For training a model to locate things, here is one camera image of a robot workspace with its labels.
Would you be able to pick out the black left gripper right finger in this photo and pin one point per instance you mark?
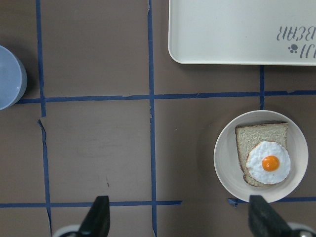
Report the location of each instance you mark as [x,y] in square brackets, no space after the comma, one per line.
[264,221]

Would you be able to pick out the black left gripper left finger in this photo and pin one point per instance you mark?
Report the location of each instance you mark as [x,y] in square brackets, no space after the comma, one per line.
[97,221]

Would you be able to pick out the cream round plate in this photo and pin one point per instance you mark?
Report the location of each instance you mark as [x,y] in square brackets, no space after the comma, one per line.
[226,162]

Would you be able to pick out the bread slice under egg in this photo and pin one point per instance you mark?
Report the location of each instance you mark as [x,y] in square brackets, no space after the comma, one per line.
[247,137]

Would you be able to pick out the fried egg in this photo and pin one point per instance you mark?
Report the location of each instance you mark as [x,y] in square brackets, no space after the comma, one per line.
[269,162]

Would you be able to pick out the blue bowl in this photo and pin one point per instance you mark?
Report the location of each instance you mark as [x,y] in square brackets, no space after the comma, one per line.
[13,78]

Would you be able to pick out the cream bear tray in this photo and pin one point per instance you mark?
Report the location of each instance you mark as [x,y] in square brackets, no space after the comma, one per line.
[243,32]

